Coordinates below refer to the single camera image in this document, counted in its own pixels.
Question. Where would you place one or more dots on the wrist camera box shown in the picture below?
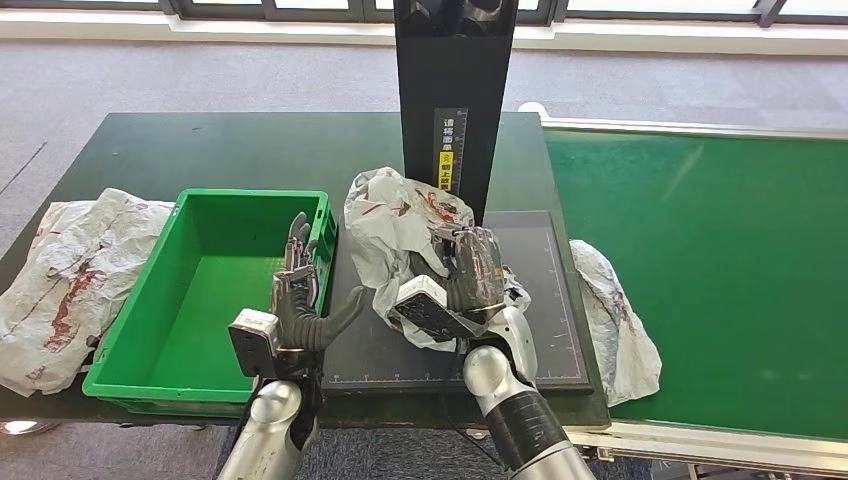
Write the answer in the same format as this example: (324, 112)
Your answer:
(253, 341)
(430, 311)

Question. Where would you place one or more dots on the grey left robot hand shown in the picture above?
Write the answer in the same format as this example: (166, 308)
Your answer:
(298, 324)

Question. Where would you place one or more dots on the white window sill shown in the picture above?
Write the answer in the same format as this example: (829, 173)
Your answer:
(199, 30)

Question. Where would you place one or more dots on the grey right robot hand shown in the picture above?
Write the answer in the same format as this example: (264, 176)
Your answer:
(477, 272)

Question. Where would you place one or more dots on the green plastic delivery box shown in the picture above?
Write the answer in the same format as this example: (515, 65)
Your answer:
(199, 318)

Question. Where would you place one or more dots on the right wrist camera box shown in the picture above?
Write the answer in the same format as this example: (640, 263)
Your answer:
(430, 311)

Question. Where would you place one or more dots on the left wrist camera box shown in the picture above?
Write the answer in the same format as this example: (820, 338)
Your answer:
(253, 341)

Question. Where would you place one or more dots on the ruler label with yellow sticker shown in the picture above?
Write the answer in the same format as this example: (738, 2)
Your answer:
(450, 146)

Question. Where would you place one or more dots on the dark green table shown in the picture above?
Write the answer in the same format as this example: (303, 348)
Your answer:
(265, 152)

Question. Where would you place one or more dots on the white parcel bag red logo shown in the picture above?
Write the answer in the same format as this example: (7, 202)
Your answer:
(391, 225)

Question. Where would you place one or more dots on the white parcel bag red streaks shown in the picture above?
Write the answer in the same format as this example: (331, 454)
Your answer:
(66, 278)

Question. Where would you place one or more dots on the black inbound scanner machine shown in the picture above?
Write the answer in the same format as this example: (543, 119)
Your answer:
(457, 79)

